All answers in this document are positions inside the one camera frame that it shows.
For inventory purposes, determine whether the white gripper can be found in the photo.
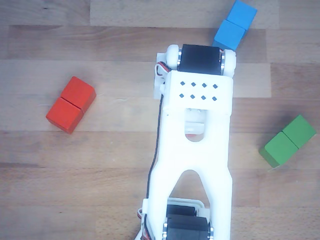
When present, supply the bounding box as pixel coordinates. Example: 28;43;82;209
184;109;208;135

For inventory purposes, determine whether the long green block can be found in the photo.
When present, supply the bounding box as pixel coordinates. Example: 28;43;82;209
258;114;318;169

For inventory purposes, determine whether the long blue block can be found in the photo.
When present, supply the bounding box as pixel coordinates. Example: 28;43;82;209
211;0;258;52

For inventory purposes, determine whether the long red block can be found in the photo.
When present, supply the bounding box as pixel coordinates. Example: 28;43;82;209
45;76;97;135

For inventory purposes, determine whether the forearm servo cable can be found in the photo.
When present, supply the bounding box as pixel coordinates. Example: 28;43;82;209
154;62;169;76

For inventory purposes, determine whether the base servo cable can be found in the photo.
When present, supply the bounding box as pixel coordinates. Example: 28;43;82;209
136;207;151;240

